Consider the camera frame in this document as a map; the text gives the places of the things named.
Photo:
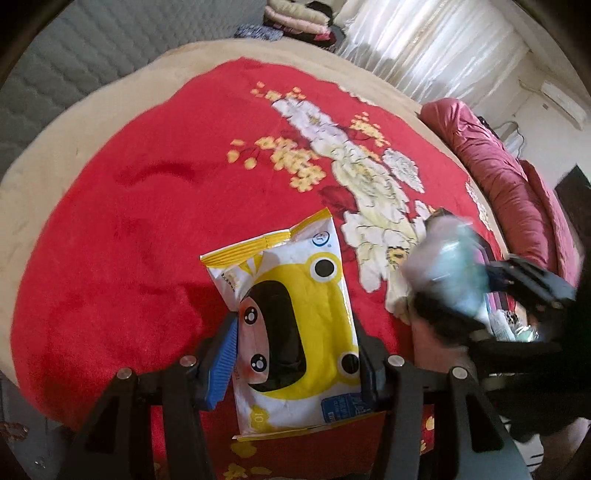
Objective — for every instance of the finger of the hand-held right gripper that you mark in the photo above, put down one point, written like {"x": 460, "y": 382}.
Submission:
{"x": 531, "y": 277}
{"x": 443, "y": 318}

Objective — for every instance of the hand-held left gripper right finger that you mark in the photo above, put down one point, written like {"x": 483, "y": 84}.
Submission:
{"x": 374, "y": 374}

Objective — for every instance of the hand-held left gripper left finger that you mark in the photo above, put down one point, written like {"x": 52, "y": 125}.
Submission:
{"x": 226, "y": 364}

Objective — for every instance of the green plastic wrapper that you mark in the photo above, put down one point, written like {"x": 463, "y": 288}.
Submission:
{"x": 526, "y": 332}

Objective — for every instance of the yellow wet wipes packet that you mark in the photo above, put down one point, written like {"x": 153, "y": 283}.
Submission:
{"x": 295, "y": 323}

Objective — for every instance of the pink quilt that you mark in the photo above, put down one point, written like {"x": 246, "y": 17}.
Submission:
{"x": 498, "y": 175}

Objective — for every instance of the white air conditioner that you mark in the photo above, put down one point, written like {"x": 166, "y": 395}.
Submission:
{"x": 561, "y": 104}

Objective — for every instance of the red floral blanket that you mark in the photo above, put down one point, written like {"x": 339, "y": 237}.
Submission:
{"x": 138, "y": 207}

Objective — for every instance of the white curtain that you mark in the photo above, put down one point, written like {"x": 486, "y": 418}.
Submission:
{"x": 438, "y": 46}

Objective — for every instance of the beige bed sheet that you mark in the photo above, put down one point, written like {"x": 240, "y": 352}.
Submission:
{"x": 92, "y": 92}

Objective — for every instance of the blue knitted cloth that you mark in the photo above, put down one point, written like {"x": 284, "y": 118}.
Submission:
{"x": 254, "y": 32}

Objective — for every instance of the pile of folded clothes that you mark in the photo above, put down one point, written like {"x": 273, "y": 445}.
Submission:
{"x": 295, "y": 18}

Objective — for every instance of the grey quilted headboard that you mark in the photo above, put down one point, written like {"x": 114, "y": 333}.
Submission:
{"x": 92, "y": 37}

